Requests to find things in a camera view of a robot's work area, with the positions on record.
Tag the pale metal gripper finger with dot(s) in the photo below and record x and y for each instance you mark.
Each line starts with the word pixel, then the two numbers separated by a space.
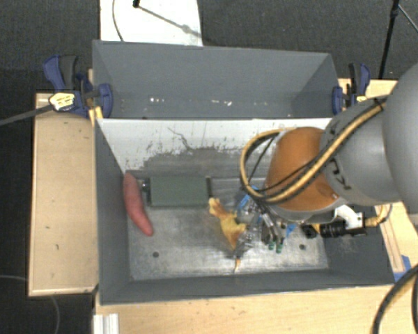
pixel 248 247
pixel 243 241

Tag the yellow toy animal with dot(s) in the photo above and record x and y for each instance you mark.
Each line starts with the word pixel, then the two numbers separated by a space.
pixel 230 224

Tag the dark green flat block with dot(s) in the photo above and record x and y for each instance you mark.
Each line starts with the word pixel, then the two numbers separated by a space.
pixel 177 191

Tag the grey metal bin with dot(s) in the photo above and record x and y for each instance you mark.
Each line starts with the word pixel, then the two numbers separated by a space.
pixel 202 82

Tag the pale wood board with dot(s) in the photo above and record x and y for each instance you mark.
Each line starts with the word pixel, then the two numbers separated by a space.
pixel 62 193

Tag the black cylinder on white bracket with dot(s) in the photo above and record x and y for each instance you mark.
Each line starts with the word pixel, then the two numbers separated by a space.
pixel 338 229

